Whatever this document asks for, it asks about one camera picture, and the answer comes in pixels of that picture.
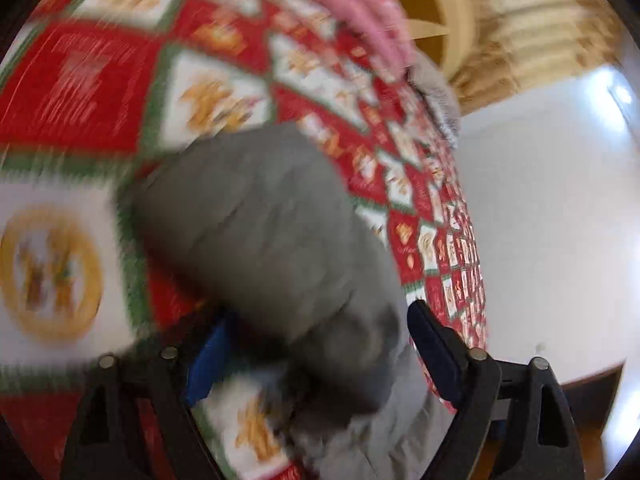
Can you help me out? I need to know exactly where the beige curtain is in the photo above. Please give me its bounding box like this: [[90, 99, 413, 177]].
[[445, 0, 627, 117]]

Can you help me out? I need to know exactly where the grey padded jacket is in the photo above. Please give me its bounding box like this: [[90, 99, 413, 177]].
[[117, 122, 458, 480]]

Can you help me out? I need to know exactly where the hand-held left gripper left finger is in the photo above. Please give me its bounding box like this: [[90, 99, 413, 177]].
[[59, 307, 241, 480]]

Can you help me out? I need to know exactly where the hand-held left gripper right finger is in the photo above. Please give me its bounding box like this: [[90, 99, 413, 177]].
[[406, 299, 587, 480]]

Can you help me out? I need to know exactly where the beige wooden headboard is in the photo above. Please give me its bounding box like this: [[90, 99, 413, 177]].
[[382, 0, 483, 78]]

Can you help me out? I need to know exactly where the red patterned bedspread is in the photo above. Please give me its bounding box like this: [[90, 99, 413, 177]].
[[0, 0, 493, 480]]

